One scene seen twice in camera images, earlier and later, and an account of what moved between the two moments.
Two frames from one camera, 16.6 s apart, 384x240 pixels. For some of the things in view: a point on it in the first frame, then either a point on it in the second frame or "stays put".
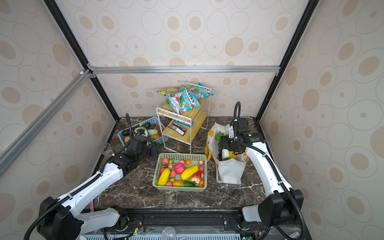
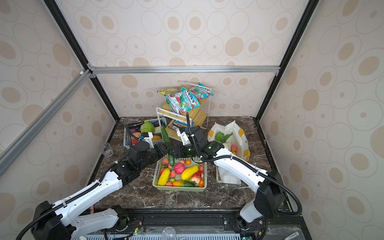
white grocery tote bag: x=230 y=171 stays put
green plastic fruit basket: x=181 y=172 stays put
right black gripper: x=223 y=143 -> x=177 y=150
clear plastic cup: x=107 y=150 stays put
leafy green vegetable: x=217 y=136 stays put
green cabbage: x=146 y=131 -> x=147 y=127
